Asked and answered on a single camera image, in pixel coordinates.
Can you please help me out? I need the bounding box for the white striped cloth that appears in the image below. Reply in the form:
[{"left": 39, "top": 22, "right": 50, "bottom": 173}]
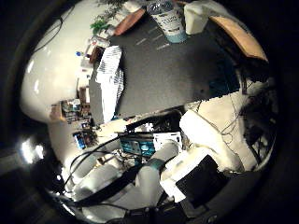
[{"left": 93, "top": 45, "right": 125, "bottom": 125}]

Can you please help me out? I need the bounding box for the teal electronics box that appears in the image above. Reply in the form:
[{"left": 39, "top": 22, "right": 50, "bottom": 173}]
[{"left": 119, "top": 133, "right": 157, "bottom": 159}]

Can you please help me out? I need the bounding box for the small blue box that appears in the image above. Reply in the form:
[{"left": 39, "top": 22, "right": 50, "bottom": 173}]
[{"left": 73, "top": 132, "right": 88, "bottom": 150}]

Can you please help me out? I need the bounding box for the brown wooden shelf with items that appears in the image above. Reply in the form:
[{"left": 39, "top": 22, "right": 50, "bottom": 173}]
[{"left": 50, "top": 86, "right": 94, "bottom": 125}]

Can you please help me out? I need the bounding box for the green potted plant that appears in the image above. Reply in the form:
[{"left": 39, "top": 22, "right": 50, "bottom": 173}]
[{"left": 89, "top": 0, "right": 127, "bottom": 35}]

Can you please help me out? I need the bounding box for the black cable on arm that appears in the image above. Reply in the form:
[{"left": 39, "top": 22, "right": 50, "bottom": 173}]
[{"left": 64, "top": 136, "right": 144, "bottom": 188}]

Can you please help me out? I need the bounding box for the thin black floor cable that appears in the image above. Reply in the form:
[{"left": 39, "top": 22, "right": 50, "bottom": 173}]
[{"left": 33, "top": 4, "right": 76, "bottom": 54}]

